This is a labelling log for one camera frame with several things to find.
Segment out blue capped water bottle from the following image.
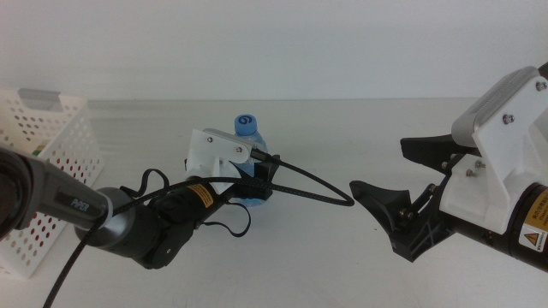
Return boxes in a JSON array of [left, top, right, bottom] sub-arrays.
[[233, 114, 270, 208]]

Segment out white perforated plastic basket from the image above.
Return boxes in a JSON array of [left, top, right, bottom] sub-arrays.
[[0, 87, 105, 281]]

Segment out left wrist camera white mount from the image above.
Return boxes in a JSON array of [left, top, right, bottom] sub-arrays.
[[184, 127, 262, 194]]

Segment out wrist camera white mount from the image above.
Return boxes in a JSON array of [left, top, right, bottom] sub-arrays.
[[439, 66, 548, 235], [184, 127, 262, 194]]

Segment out thick black braided cable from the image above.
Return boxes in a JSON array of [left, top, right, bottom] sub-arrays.
[[41, 147, 355, 308]]

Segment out thin black cable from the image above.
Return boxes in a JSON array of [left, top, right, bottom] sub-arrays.
[[119, 168, 253, 239]]

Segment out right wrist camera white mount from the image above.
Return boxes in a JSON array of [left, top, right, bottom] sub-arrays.
[[439, 66, 548, 235]]

